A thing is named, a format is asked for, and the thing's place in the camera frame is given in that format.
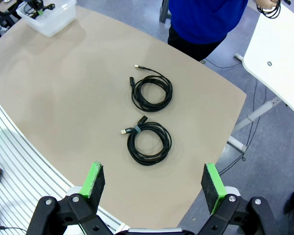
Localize white side table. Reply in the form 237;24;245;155
226;0;294;154

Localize black power cable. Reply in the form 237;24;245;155
256;0;282;20
23;2;56;20

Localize clear plastic storage container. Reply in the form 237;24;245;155
16;0;77;37

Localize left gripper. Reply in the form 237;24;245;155
26;0;45;18

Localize grey metal desk leg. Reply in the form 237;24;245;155
159;0;172;24

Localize person in blue hoodie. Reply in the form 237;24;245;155
167;0;249;62

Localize black USB extension cable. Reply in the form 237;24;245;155
129;64;173;113

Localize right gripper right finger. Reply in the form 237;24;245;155
197;163;281;235

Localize person's left hand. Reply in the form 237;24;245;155
254;0;281;10

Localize black USB cable grey strap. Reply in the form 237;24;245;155
119;115;172;166

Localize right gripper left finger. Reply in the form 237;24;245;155
26;161;111;235

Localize silver aluminium frame rails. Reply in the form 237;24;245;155
0;92;125;235

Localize left arm black hose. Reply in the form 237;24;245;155
0;0;24;17

